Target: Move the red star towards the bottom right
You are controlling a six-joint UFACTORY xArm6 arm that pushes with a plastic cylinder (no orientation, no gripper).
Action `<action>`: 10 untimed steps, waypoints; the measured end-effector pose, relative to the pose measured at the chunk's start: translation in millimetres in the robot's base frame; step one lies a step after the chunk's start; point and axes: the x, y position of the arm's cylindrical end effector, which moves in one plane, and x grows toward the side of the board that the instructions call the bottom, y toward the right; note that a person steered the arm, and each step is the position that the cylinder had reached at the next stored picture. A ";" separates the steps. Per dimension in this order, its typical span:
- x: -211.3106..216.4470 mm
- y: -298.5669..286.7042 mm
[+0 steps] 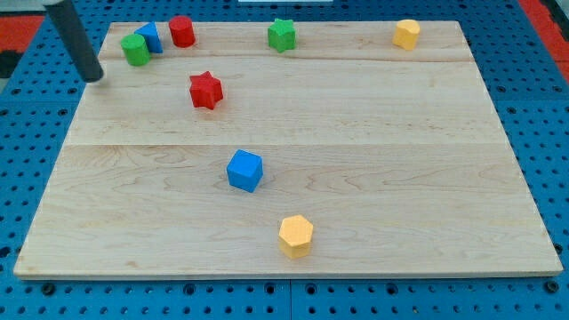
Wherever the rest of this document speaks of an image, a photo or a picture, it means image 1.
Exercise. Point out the yellow heart block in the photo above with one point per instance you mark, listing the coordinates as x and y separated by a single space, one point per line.
406 34

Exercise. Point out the blue cube block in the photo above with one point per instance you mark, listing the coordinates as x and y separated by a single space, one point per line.
244 170

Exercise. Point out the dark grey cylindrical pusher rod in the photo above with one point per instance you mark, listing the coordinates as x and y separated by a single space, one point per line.
73 35

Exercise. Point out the light wooden board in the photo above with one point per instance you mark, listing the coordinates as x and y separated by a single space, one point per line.
397 158

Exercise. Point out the yellow hexagon block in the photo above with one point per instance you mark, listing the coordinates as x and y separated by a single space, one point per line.
295 236

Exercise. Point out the green star block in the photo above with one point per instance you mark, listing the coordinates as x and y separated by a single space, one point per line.
282 35

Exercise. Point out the red cylinder block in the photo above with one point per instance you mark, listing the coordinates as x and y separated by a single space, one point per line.
182 32

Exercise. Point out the green cylinder block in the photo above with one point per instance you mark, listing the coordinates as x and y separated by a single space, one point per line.
135 50

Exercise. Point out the red star block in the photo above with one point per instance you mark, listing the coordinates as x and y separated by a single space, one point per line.
205 90

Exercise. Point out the blue triangle block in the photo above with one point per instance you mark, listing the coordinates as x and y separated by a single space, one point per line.
151 35

